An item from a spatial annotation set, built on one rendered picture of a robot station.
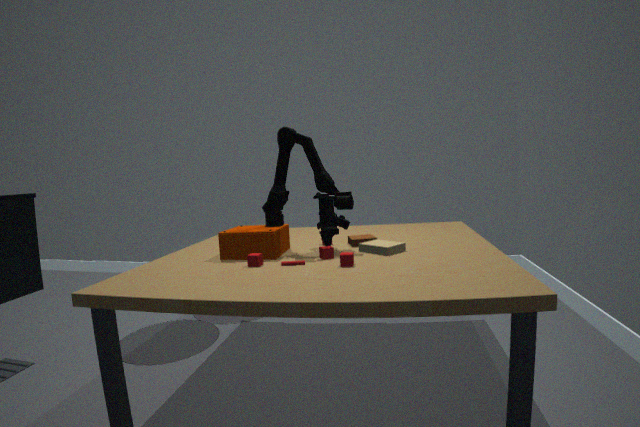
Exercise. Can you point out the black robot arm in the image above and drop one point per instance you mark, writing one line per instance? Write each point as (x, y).
(278, 196)

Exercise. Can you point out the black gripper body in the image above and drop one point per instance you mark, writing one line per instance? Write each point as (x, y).
(326, 223)

